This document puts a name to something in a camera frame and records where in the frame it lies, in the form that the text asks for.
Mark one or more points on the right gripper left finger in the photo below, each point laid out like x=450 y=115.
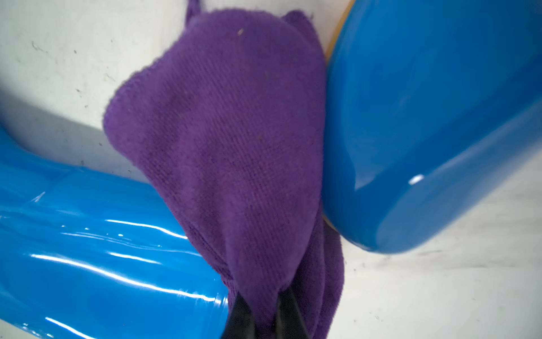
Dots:
x=240 y=324

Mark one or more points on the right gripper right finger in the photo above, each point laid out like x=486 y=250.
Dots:
x=289 y=320

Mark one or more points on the blue rubber boot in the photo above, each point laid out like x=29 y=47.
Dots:
x=433 y=173

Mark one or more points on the purple cloth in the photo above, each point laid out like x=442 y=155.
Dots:
x=228 y=126

